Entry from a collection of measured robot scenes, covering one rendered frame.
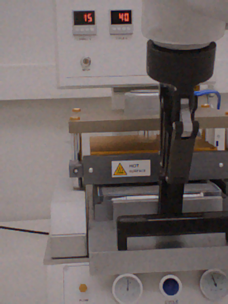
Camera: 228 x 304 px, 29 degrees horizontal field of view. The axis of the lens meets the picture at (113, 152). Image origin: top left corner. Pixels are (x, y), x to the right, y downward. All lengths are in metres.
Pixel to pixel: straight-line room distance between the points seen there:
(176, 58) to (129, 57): 0.45
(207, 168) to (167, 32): 0.32
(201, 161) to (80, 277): 0.26
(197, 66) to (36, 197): 0.97
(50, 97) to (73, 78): 0.38
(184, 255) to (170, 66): 0.23
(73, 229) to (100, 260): 0.09
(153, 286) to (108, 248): 0.11
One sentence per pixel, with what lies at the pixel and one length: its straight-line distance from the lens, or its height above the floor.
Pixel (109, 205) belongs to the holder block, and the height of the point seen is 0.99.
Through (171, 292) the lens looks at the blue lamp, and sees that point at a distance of 0.64.
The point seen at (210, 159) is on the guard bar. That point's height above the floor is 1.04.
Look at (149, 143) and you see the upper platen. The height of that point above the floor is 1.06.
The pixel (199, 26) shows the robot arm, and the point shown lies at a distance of 0.46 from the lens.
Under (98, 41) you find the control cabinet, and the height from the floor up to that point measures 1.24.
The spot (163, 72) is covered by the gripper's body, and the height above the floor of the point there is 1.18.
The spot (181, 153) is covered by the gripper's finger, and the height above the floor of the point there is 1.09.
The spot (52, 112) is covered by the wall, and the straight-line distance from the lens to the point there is 1.33.
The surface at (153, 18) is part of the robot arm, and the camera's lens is 0.46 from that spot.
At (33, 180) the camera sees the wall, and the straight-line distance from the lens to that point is 1.36.
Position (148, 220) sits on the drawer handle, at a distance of 0.54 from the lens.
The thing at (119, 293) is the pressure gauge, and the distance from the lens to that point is 0.62.
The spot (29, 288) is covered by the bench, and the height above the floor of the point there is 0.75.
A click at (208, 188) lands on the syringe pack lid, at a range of 0.70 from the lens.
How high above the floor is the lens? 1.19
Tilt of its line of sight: 10 degrees down
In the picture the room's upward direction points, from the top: 2 degrees counter-clockwise
